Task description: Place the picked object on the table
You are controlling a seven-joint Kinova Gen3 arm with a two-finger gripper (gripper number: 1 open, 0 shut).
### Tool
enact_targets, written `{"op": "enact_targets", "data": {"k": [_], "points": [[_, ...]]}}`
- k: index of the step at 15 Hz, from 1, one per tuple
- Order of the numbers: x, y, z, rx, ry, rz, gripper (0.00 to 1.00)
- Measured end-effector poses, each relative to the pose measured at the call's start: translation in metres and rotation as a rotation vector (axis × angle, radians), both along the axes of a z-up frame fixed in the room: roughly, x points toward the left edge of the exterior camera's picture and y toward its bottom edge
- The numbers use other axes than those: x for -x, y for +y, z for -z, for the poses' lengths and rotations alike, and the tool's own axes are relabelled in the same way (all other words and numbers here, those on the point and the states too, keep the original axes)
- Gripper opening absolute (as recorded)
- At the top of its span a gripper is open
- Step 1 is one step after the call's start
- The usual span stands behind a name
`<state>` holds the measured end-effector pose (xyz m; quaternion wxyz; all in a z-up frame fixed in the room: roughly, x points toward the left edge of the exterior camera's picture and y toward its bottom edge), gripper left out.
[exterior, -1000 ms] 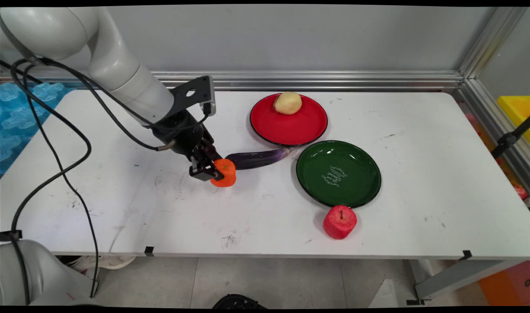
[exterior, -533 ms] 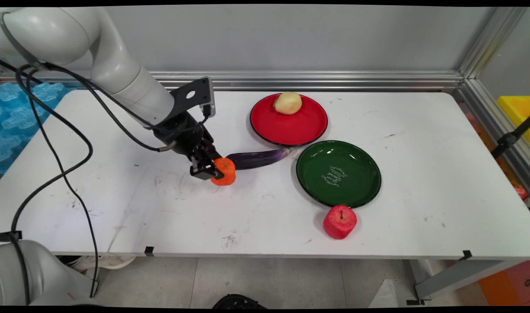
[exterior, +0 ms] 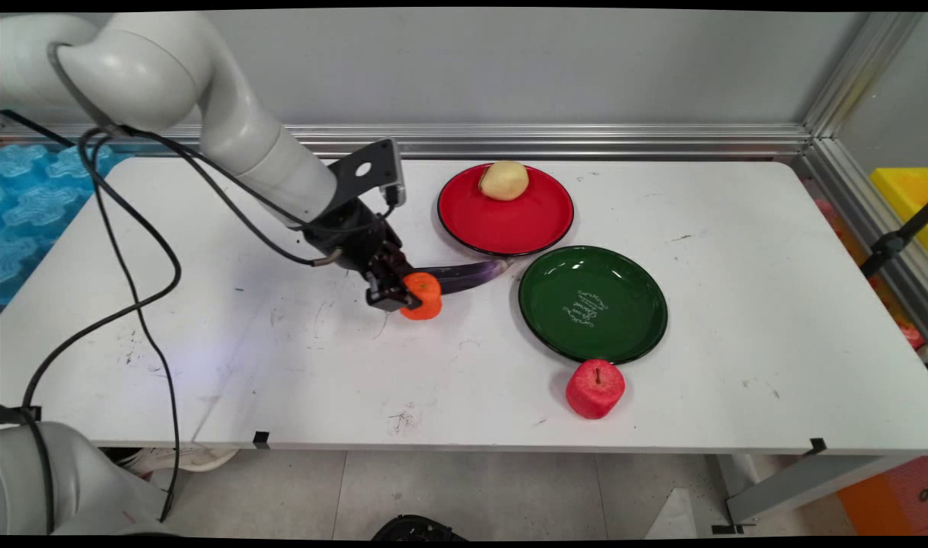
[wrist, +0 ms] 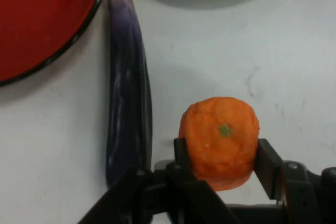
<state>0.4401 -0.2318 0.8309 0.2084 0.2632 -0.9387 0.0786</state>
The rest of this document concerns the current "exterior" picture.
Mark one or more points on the yellow toy potato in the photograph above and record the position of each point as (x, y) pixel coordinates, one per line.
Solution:
(504, 181)

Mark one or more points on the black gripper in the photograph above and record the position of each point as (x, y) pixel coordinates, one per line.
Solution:
(353, 240)

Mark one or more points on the red plate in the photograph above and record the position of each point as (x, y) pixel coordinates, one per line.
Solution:
(509, 224)

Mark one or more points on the black table edge clip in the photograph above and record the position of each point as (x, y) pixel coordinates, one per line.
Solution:
(817, 446)
(260, 439)

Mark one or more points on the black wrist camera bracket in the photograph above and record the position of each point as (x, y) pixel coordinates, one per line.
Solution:
(349, 183)

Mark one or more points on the grey table leg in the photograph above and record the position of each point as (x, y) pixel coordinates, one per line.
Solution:
(806, 487)

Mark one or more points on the green plate with white print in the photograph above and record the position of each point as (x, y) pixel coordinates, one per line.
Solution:
(623, 327)

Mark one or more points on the black stand clamp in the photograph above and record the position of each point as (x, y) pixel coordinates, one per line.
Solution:
(886, 247)

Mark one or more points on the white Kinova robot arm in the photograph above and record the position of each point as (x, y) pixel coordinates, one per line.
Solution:
(159, 68)

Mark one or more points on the angled aluminium frame rail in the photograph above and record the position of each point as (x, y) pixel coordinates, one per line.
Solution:
(859, 76)

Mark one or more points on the orange toy fruit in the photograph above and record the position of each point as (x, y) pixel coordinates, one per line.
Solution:
(425, 298)

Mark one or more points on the red toy apple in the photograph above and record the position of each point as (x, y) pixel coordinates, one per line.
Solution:
(594, 390)

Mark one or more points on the long aluminium frame rail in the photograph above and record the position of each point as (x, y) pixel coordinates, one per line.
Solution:
(585, 141)

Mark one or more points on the red pink floor mat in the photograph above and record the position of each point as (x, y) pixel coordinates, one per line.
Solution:
(911, 335)

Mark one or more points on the purple toy eggplant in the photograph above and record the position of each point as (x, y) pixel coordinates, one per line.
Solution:
(467, 275)

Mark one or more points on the white shoe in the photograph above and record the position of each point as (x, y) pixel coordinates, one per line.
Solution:
(197, 459)

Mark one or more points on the black round floor object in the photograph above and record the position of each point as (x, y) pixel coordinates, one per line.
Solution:
(418, 529)

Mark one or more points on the blue foam mat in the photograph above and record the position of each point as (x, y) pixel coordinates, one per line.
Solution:
(45, 198)

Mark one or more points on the yellow plastic box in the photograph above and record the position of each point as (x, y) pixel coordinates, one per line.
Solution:
(905, 190)

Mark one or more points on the orange box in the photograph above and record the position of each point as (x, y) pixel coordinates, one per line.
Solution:
(890, 502)

